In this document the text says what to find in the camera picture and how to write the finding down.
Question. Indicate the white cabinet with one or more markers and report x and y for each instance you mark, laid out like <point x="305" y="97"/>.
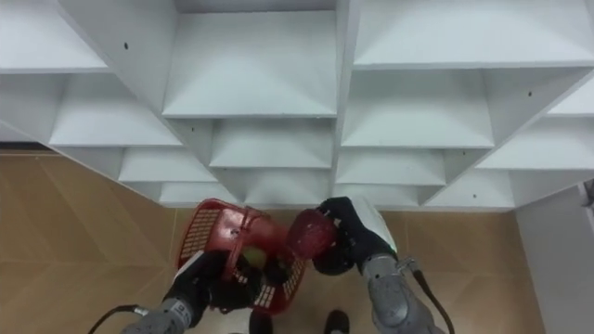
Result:
<point x="557" y="269"/>

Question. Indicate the red fruit soft toy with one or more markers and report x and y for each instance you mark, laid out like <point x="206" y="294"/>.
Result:
<point x="310" y="234"/>

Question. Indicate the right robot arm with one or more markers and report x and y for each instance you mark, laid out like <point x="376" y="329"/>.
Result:
<point x="394" y="301"/>

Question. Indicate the white shelf unit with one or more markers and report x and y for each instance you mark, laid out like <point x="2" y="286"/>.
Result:
<point x="253" y="83"/>

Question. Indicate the green fruit soft toy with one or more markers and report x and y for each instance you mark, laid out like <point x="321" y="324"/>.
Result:
<point x="255" y="257"/>

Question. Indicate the red plastic basket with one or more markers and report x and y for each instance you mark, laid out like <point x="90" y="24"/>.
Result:
<point x="218" y="227"/>

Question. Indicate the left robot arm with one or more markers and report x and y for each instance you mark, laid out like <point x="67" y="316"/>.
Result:
<point x="160" y="320"/>

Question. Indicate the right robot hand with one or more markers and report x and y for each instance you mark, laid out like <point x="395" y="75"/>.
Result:
<point x="357" y="232"/>

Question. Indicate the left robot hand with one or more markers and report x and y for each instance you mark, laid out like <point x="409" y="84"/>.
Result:
<point x="204" y="283"/>

